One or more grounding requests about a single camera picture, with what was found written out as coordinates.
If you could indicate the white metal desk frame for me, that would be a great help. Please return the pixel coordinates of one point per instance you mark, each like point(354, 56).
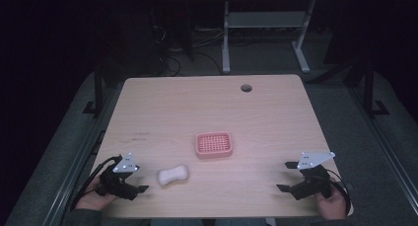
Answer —
point(263, 19)

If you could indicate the pink soap dish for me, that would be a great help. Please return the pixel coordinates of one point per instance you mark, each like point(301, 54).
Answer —
point(214, 144)

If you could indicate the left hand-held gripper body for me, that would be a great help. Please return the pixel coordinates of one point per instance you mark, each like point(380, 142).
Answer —
point(115, 183)

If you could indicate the person's left hand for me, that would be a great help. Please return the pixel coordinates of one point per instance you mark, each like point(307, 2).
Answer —
point(93, 199)

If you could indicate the white soap bar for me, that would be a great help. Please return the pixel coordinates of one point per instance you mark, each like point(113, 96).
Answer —
point(173, 175)

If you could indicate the black metal stand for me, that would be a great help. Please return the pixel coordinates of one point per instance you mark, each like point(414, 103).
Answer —
point(98, 88)
point(369, 88)

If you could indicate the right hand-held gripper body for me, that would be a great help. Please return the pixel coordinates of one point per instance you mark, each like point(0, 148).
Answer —
point(312, 183)

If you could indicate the person's right hand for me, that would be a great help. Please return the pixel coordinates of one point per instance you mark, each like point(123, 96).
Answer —
point(332, 204)

